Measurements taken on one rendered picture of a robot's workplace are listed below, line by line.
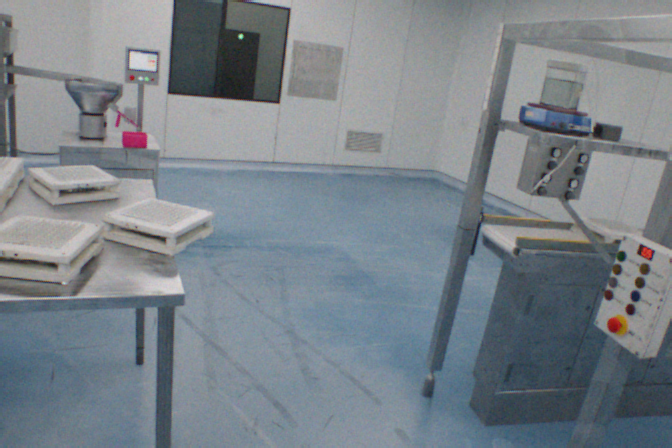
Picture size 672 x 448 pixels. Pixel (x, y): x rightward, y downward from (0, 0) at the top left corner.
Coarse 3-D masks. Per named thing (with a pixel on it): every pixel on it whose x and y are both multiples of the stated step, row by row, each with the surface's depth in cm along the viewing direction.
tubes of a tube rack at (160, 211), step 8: (136, 208) 157; (144, 208) 158; (152, 208) 160; (160, 208) 161; (168, 208) 161; (176, 208) 162; (184, 208) 163; (152, 216) 152; (160, 216) 153; (168, 216) 154; (176, 216) 155; (144, 232) 153
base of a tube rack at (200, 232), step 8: (104, 232) 151; (112, 232) 150; (120, 232) 151; (128, 232) 152; (192, 232) 160; (200, 232) 161; (208, 232) 165; (120, 240) 150; (128, 240) 149; (136, 240) 148; (144, 240) 148; (152, 240) 149; (160, 240) 150; (176, 240) 151; (184, 240) 152; (192, 240) 156; (152, 248) 147; (160, 248) 147; (168, 248) 146; (176, 248) 147; (184, 248) 152
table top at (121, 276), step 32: (32, 192) 182; (128, 192) 198; (0, 224) 150; (96, 256) 139; (128, 256) 142; (160, 256) 145; (0, 288) 115; (32, 288) 117; (64, 288) 119; (96, 288) 122; (128, 288) 124; (160, 288) 127
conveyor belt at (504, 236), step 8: (488, 232) 217; (496, 232) 213; (504, 232) 214; (512, 232) 216; (520, 232) 218; (528, 232) 220; (536, 232) 222; (544, 232) 224; (552, 232) 225; (560, 232) 228; (568, 232) 230; (496, 240) 210; (504, 240) 206; (512, 240) 205; (576, 240) 219; (584, 240) 221; (504, 248) 205; (512, 248) 199; (544, 248) 202; (552, 248) 203; (560, 248) 204; (512, 256) 200
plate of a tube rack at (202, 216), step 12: (132, 204) 162; (108, 216) 149; (120, 216) 150; (192, 216) 159; (204, 216) 161; (132, 228) 147; (144, 228) 146; (156, 228) 145; (168, 228) 147; (180, 228) 148; (192, 228) 154
